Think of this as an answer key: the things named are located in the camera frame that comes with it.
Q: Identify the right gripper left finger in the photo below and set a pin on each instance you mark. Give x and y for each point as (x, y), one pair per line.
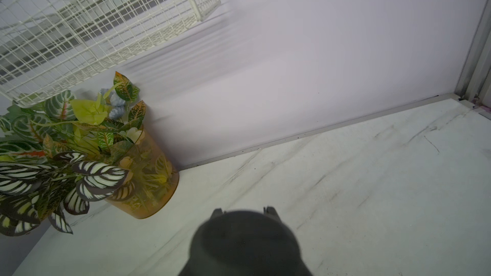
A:
(217, 213)

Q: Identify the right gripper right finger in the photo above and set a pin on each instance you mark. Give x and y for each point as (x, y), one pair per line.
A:
(271, 212)

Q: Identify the potted artificial plant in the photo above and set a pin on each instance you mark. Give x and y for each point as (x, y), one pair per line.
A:
(63, 154)

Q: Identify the white wire wall basket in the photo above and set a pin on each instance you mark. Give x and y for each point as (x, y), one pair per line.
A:
(48, 46)

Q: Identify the orange black claw hammer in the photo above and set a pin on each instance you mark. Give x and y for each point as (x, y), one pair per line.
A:
(244, 243)

